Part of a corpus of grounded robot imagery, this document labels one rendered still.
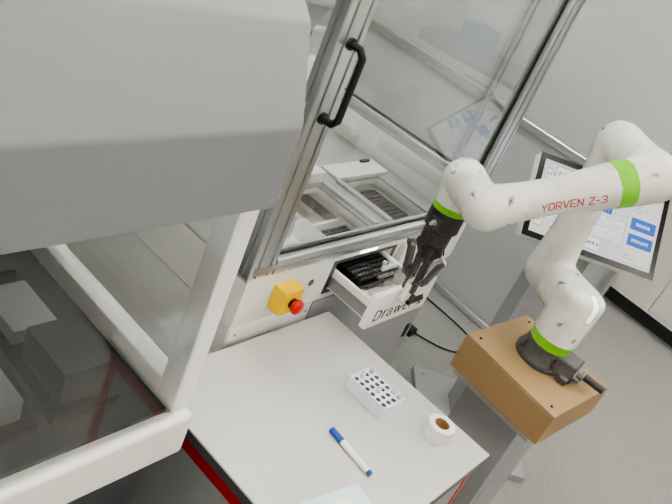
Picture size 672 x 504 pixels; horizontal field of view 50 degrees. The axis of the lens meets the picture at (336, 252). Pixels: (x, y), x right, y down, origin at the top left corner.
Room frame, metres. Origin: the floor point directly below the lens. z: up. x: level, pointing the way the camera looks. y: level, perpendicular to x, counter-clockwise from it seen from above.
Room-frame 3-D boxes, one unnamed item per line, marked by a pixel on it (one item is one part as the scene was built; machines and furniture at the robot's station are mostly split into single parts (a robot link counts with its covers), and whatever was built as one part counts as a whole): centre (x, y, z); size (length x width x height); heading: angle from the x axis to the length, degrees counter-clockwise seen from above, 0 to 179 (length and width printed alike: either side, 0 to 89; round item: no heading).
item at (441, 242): (1.69, -0.22, 1.09); 0.08 x 0.07 x 0.09; 59
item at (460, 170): (1.68, -0.22, 1.26); 0.13 x 0.11 x 0.14; 25
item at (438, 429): (1.39, -0.40, 0.78); 0.07 x 0.07 x 0.04
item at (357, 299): (1.83, -0.03, 0.86); 0.40 x 0.26 x 0.06; 59
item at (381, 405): (1.43, -0.23, 0.78); 0.12 x 0.08 x 0.04; 57
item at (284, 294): (1.51, 0.07, 0.88); 0.07 x 0.05 x 0.07; 149
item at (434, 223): (1.68, -0.21, 1.16); 0.12 x 0.09 x 0.06; 149
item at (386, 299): (1.72, -0.21, 0.87); 0.29 x 0.02 x 0.11; 149
